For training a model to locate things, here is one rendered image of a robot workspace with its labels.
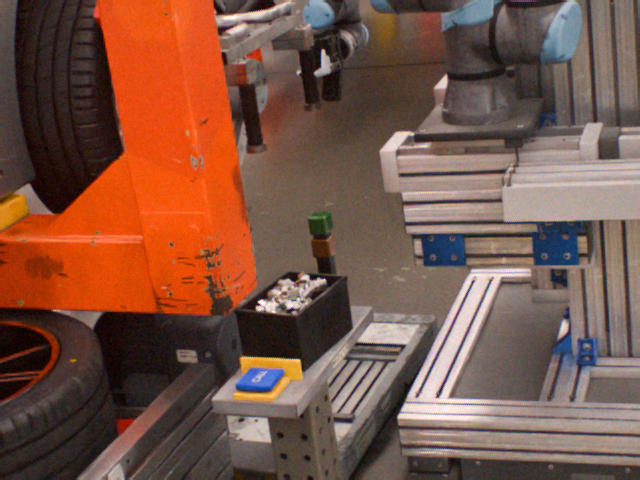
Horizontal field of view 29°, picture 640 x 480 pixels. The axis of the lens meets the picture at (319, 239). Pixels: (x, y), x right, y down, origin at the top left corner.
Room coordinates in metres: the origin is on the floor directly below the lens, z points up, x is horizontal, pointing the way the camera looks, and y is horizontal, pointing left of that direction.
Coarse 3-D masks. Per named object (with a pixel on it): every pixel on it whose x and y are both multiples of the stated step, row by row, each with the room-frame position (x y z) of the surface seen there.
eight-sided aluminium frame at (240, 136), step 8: (216, 0) 2.98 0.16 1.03; (224, 0) 3.01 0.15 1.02; (216, 8) 2.99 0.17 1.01; (224, 8) 3.01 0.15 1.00; (112, 80) 2.62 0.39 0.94; (240, 120) 3.02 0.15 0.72; (240, 128) 3.00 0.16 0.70; (240, 136) 2.99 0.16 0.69; (240, 144) 2.98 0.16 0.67; (240, 152) 2.97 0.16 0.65; (240, 160) 2.97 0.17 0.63
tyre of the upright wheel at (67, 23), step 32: (32, 0) 2.77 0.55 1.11; (64, 0) 2.73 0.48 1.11; (96, 0) 2.69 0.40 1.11; (32, 32) 2.70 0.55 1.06; (64, 32) 2.66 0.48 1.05; (96, 32) 2.64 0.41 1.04; (32, 64) 2.66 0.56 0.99; (64, 64) 2.62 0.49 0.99; (96, 64) 2.61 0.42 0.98; (32, 96) 2.64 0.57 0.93; (64, 96) 2.60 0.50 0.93; (96, 96) 2.59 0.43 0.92; (32, 128) 2.63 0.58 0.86; (64, 128) 2.60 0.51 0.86; (96, 128) 2.58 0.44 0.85; (32, 160) 2.65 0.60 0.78; (64, 160) 2.62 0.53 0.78; (96, 160) 2.59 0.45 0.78; (64, 192) 2.66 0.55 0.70
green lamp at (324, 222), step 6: (312, 216) 2.37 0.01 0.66; (318, 216) 2.36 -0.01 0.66; (324, 216) 2.36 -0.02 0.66; (330, 216) 2.37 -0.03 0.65; (312, 222) 2.36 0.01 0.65; (318, 222) 2.35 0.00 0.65; (324, 222) 2.35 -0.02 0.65; (330, 222) 2.37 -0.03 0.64; (312, 228) 2.36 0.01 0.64; (318, 228) 2.36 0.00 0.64; (324, 228) 2.35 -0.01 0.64; (330, 228) 2.37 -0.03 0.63; (312, 234) 2.36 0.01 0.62; (318, 234) 2.36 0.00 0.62; (324, 234) 2.35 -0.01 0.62
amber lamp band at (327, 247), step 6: (312, 240) 2.36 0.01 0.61; (318, 240) 2.36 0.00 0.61; (324, 240) 2.35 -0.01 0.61; (330, 240) 2.36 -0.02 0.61; (312, 246) 2.36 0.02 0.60; (318, 246) 2.36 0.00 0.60; (324, 246) 2.35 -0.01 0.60; (330, 246) 2.36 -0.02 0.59; (312, 252) 2.37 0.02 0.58; (318, 252) 2.36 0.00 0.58; (324, 252) 2.35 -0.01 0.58; (330, 252) 2.35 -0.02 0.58
